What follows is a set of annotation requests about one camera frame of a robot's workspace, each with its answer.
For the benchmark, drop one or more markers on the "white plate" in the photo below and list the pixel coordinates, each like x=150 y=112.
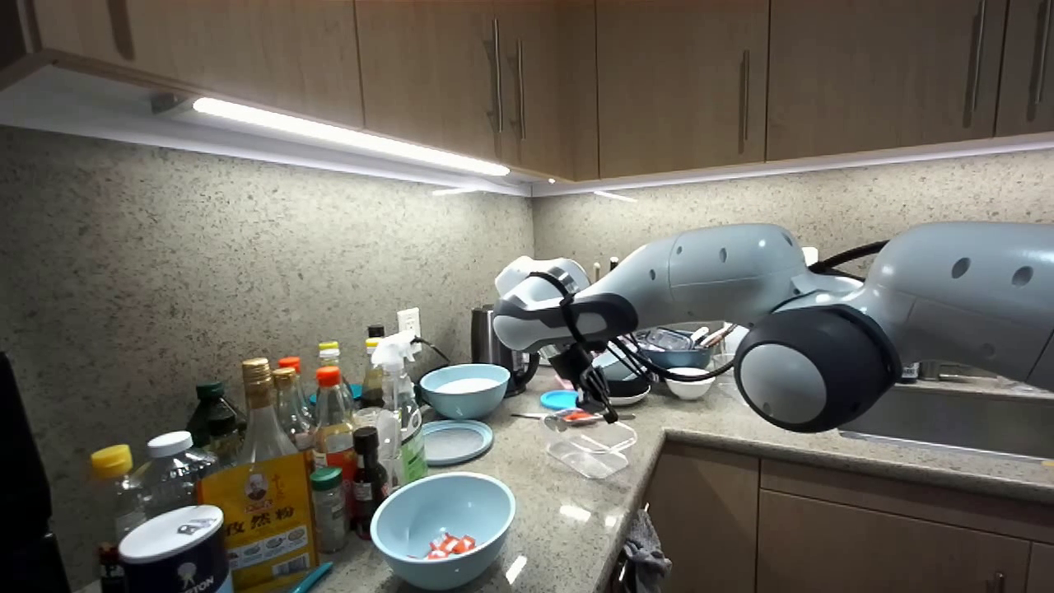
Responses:
x=632 y=403

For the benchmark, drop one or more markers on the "dark jar with white lid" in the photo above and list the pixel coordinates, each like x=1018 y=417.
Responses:
x=174 y=546

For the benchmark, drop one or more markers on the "orange cap red sauce bottle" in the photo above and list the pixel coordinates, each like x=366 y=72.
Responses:
x=329 y=423

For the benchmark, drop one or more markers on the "white spray bottle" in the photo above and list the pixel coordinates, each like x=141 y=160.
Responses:
x=404 y=417

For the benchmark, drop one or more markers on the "green cap small jar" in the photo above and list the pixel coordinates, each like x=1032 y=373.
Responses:
x=329 y=511

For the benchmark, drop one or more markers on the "white cap clear bottle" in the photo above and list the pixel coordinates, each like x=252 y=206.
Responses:
x=170 y=444

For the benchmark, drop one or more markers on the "narrow wooden lower cabinet door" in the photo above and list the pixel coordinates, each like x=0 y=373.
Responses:
x=702 y=527

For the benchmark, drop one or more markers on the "small white bowl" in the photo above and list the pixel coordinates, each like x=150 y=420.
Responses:
x=693 y=386

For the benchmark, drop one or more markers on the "grey hanging towel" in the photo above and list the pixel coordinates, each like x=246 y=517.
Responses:
x=645 y=555

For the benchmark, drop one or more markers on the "black electric kettle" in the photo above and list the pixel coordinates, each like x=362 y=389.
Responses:
x=483 y=334

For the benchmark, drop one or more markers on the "small dark soy bottle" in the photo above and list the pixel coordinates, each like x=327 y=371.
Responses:
x=366 y=483

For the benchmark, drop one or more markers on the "small white wall outlet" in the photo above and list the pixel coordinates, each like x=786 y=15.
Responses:
x=408 y=319

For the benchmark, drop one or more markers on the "black object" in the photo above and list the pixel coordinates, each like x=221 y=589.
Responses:
x=19 y=496

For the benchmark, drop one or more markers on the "under cabinet light strip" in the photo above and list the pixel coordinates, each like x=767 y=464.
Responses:
x=329 y=132

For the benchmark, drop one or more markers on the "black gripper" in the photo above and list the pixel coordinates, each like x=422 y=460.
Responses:
x=588 y=371

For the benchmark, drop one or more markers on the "red food pieces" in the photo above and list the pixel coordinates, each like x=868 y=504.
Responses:
x=449 y=545

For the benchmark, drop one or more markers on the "brown cap glass bottle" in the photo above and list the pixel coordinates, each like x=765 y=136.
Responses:
x=286 y=397

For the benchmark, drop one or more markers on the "steel kitchen sink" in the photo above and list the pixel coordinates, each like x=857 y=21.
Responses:
x=990 y=423

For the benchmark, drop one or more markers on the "cyan plastic lid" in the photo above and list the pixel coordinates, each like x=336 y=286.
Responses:
x=558 y=398

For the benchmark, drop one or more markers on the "light blue plate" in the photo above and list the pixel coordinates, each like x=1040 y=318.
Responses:
x=455 y=442

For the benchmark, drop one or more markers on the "light blue bowl, red bits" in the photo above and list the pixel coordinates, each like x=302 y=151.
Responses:
x=415 y=515

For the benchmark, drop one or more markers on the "wide wooden lower cabinet door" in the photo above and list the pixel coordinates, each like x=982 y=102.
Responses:
x=878 y=560

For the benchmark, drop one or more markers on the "grey blue bowl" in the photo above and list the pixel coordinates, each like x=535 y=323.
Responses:
x=624 y=367

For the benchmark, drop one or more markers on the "blue dish with utensils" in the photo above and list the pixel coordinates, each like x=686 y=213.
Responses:
x=670 y=350

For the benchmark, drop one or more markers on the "dark bottle, yellow label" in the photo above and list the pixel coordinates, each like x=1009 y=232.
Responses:
x=374 y=381

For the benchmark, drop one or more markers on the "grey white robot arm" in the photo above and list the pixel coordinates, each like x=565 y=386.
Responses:
x=711 y=275

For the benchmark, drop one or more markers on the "wooden lower cabinet panel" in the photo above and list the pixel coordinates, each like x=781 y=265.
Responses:
x=899 y=499

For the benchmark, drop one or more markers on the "dark green bottle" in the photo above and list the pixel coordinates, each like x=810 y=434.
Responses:
x=216 y=417

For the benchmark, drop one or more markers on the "light blue bowl, white filling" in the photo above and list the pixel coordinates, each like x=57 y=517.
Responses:
x=462 y=403

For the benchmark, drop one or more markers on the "big yellow label bottle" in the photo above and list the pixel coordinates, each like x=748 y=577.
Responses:
x=265 y=515

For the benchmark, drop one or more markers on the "pale yellow cap bottle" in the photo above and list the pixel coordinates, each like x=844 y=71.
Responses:
x=329 y=353

